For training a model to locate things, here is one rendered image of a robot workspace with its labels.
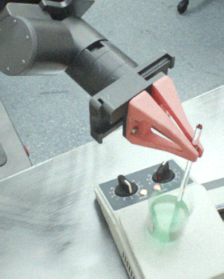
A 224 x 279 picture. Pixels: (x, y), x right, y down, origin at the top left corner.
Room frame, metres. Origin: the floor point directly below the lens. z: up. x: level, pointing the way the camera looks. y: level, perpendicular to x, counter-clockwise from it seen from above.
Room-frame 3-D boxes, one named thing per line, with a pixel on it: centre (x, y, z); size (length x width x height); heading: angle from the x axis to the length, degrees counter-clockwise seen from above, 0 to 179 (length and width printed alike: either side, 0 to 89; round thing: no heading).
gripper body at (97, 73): (0.32, -0.01, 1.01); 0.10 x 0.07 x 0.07; 131
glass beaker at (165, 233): (0.24, -0.07, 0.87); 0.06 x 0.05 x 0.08; 139
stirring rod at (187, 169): (0.24, -0.08, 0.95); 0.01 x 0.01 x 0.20; 41
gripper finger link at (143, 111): (0.28, -0.06, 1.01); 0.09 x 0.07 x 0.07; 41
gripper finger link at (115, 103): (0.26, -0.05, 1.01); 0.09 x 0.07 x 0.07; 41
